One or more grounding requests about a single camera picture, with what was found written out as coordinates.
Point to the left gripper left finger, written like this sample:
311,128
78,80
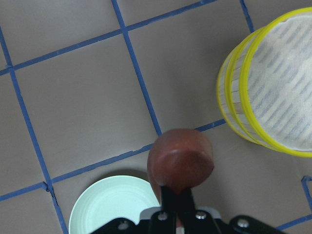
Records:
164,220

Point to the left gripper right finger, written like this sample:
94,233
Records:
197,221

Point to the brown steamed bun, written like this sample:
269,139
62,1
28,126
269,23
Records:
179,159

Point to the yellow steamer layer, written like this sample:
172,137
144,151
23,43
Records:
275,83
227,91

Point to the white steamer cloth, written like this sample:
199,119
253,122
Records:
280,83

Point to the light green plate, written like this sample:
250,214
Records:
112,197

